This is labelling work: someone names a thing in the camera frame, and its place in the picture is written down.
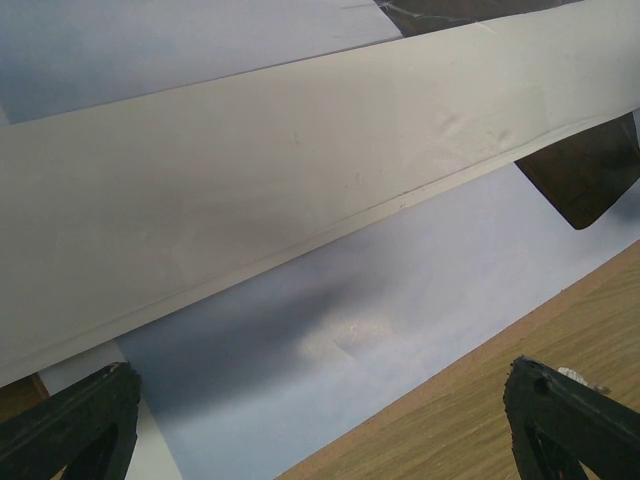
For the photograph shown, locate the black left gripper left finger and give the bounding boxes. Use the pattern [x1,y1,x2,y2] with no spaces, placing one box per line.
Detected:
[1,362,141,479]

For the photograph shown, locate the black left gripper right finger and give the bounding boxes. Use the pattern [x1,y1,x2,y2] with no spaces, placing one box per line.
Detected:
[503,356,639,479]

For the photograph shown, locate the hot air balloon photo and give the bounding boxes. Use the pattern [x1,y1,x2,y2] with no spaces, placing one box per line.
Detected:
[1,1,639,479]

